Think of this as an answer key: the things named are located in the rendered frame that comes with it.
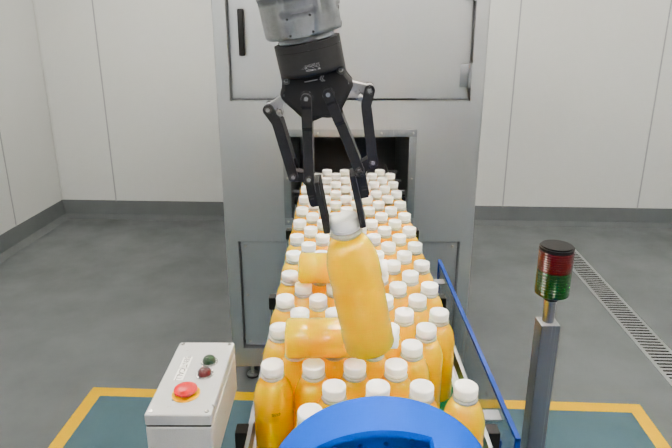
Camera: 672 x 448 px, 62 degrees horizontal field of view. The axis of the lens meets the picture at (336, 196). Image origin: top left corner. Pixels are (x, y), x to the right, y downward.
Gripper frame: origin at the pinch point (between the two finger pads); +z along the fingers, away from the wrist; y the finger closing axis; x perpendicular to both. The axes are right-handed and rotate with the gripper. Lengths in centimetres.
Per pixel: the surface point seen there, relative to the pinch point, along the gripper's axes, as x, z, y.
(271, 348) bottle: 23.5, 36.9, -20.7
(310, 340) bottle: 14.0, 29.7, -11.0
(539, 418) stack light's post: 25, 64, 29
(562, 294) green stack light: 26, 36, 35
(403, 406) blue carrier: -13.8, 20.8, 3.6
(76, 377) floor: 155, 130, -159
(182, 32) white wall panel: 409, -7, -135
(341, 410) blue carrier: -13.9, 20.0, -3.6
